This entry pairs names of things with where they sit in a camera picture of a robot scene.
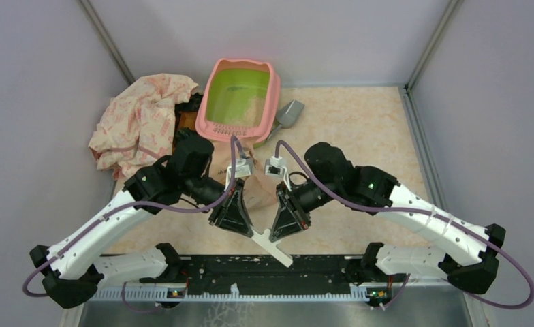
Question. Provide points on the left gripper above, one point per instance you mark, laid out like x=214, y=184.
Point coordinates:
x=234, y=216

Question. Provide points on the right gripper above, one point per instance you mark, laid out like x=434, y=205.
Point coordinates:
x=289, y=218

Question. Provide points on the white bag sealing clip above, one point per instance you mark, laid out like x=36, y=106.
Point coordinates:
x=263, y=240

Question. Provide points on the pink cat litter bag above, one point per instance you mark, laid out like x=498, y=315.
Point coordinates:
x=259, y=189

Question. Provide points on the metal litter scoop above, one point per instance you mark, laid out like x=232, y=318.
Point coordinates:
x=286, y=117

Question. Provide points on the pink and green litter box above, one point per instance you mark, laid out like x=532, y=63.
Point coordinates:
x=232, y=83

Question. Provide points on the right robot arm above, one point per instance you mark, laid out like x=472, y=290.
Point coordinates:
x=462, y=253

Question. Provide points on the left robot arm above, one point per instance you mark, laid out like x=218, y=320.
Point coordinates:
x=76, y=268

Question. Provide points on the beige litter pellets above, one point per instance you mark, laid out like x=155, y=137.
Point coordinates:
x=251, y=116

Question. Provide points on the orange wooden tray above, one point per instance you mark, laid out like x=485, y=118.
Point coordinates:
x=186, y=112

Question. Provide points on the pink floral cloth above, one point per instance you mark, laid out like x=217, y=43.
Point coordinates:
x=137, y=127

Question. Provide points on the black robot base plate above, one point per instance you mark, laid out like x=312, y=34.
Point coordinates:
x=262, y=275

